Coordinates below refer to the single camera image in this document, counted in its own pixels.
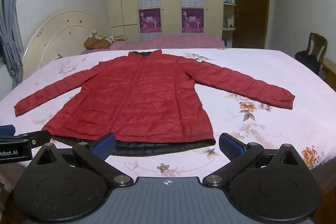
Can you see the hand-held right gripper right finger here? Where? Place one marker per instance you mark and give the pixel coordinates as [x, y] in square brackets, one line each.
[231, 145]

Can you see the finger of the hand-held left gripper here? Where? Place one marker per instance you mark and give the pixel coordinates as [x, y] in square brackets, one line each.
[6, 130]
[39, 138]

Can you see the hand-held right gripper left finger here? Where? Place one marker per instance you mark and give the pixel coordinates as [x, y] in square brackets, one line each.
[105, 146]

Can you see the red puffer jacket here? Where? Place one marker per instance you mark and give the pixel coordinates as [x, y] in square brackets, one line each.
[141, 98]

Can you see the grey curtain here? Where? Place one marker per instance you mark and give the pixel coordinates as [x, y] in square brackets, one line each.
[10, 29]

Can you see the orange patterned pillow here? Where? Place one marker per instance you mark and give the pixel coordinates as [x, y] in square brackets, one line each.
[98, 41]

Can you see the cream round headboard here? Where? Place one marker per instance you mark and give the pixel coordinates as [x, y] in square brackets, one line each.
[63, 32]

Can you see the wooden cabinet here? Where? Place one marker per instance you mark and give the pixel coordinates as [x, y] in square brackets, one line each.
[329, 69]

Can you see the wooden chair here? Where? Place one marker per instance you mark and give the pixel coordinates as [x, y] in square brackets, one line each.
[317, 43]

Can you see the brown wooden door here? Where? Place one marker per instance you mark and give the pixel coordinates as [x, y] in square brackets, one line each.
[252, 8]

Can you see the cream corner shelf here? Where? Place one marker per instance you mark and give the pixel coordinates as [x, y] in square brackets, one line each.
[229, 5]

